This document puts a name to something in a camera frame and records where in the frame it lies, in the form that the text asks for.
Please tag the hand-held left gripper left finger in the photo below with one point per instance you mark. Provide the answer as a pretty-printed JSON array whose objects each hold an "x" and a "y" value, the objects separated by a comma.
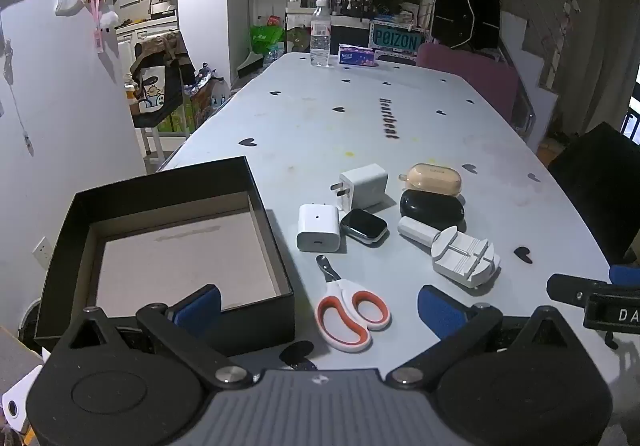
[{"x": 200, "y": 311}]

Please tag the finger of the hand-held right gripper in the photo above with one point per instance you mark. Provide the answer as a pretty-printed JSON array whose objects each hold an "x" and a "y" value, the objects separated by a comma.
[
  {"x": 625, "y": 276},
  {"x": 570, "y": 288}
]

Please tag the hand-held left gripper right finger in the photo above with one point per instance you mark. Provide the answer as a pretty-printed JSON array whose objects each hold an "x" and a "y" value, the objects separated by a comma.
[{"x": 440, "y": 311}]

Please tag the white watch link remover tool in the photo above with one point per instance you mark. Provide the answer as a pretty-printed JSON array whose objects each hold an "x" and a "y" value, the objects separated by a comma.
[{"x": 460, "y": 253}]

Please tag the black cardboard box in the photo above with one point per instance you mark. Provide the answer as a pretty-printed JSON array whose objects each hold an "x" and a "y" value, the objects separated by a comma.
[{"x": 150, "y": 256}]

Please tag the orange white nail scissors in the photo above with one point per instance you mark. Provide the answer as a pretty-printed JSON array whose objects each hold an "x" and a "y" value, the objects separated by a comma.
[{"x": 345, "y": 311}]

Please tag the black oval case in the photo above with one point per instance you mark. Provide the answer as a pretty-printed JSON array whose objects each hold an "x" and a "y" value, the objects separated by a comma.
[{"x": 431, "y": 210}]

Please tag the black smartwatch body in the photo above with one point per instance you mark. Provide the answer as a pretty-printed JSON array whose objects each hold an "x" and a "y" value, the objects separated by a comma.
[{"x": 364, "y": 226}]

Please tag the beige earbud case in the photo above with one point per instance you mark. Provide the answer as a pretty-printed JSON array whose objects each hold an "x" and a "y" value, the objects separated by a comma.
[{"x": 432, "y": 178}]

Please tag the small white charger plug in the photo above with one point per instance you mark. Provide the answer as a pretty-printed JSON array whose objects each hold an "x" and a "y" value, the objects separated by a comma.
[{"x": 318, "y": 228}]

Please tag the large white charger plug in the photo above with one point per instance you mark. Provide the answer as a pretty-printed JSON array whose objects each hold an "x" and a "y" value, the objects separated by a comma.
[{"x": 365, "y": 186}]

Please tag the black chair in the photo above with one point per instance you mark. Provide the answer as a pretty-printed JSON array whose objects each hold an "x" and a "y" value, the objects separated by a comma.
[{"x": 595, "y": 186}]

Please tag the cartoon print tote bag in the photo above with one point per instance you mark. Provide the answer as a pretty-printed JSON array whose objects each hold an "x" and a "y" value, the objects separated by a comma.
[{"x": 152, "y": 93}]

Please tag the pink chair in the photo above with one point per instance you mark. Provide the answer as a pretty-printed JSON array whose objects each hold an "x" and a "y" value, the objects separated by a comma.
[{"x": 470, "y": 76}]

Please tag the blue pink tissue pack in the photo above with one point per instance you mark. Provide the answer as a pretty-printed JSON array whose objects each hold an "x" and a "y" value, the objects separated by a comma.
[{"x": 356, "y": 56}]

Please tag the teal POIZON box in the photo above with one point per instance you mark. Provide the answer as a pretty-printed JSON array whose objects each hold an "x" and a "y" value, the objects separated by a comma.
[{"x": 395, "y": 38}]

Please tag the green plastic bag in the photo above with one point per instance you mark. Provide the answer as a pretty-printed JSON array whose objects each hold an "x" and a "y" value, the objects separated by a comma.
[{"x": 265, "y": 38}]

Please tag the clear water bottle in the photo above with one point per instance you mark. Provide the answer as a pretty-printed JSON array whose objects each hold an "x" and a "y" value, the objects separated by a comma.
[{"x": 320, "y": 36}]

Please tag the black hanging jacket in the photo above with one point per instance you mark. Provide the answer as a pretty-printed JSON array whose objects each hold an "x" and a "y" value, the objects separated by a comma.
[{"x": 467, "y": 1}]

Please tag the metal kettle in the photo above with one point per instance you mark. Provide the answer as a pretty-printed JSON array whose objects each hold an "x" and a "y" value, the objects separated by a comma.
[{"x": 161, "y": 5}]

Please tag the white wall socket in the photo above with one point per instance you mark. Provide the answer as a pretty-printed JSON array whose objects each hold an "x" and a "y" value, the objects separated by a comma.
[{"x": 41, "y": 252}]

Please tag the white wall pouch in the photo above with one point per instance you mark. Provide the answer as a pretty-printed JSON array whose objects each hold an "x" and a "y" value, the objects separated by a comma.
[{"x": 67, "y": 1}]

